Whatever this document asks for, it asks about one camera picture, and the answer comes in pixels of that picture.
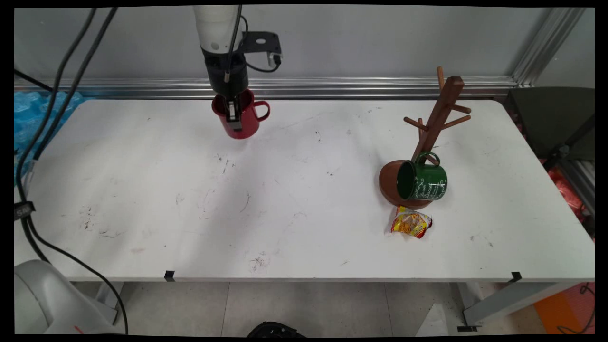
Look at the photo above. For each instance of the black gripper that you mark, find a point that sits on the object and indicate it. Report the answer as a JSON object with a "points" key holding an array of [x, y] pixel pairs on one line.
{"points": [[225, 66]]}

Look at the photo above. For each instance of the red enamel mug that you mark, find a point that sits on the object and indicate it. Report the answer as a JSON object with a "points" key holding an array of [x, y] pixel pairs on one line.
{"points": [[248, 126]]}

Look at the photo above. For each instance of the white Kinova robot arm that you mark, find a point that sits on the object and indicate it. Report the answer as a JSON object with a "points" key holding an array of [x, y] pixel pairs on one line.
{"points": [[213, 26]]}

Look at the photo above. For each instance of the black table edge clip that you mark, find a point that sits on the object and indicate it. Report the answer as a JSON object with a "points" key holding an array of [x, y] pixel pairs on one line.
{"points": [[516, 276], [169, 275]]}

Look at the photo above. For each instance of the green mug with white script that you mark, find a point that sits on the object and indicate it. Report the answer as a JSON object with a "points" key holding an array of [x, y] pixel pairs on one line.
{"points": [[427, 183]]}

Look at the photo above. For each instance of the blue foam mat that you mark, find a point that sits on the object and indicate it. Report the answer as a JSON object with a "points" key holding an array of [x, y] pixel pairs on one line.
{"points": [[28, 118]]}

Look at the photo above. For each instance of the brown wooden mug tree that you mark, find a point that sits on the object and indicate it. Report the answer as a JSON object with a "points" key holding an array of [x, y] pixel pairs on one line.
{"points": [[441, 109]]}

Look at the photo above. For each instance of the yellow red snack packet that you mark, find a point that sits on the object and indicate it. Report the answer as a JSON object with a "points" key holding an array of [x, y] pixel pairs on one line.
{"points": [[411, 223]]}

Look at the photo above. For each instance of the grey table leg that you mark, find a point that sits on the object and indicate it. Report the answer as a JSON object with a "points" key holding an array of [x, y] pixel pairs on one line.
{"points": [[111, 294], [508, 301]]}

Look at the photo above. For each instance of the black round floor object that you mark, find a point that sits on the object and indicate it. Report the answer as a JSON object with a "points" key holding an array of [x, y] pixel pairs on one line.
{"points": [[275, 330]]}

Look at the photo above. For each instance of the white angled board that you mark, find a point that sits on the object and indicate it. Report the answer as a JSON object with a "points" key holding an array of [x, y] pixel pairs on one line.
{"points": [[434, 325]]}

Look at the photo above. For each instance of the black table foot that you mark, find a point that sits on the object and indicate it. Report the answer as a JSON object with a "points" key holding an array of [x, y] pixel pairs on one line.
{"points": [[467, 328]]}

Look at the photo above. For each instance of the red foam mat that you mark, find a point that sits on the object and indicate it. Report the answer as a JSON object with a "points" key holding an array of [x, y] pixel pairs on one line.
{"points": [[567, 190]]}

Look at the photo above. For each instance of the orange red floor mat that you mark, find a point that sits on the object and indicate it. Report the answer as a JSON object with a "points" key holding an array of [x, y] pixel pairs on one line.
{"points": [[560, 308]]}

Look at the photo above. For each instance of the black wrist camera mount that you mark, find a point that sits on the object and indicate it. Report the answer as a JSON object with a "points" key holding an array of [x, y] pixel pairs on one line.
{"points": [[261, 42]]}

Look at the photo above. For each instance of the long aluminium frame rail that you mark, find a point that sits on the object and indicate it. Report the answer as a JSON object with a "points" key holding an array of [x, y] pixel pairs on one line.
{"points": [[356, 88]]}

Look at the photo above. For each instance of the aluminium corner post rail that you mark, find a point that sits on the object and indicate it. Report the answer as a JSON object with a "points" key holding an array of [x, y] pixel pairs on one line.
{"points": [[546, 47]]}

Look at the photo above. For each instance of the aluminium side frame rail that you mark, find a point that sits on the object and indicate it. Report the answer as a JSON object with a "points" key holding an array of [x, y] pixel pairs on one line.
{"points": [[582, 183]]}

